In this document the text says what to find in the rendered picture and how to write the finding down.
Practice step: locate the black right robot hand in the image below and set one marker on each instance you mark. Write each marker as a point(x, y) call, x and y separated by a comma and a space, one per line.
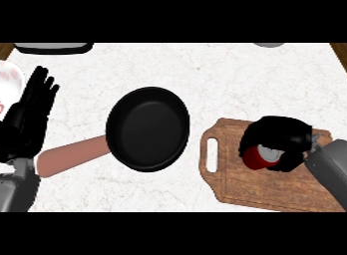
point(280, 131)

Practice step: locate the brown wooden cutting board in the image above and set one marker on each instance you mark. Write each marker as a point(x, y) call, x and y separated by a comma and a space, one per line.
point(260, 181)

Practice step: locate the red can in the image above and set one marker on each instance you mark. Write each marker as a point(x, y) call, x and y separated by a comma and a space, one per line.
point(260, 158)

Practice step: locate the grey round object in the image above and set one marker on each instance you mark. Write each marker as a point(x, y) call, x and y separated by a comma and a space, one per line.
point(269, 44)

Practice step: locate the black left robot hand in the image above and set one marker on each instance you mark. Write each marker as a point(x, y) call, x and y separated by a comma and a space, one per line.
point(30, 116)

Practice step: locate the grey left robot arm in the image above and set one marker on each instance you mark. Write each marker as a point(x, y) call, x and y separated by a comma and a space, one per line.
point(9, 189)

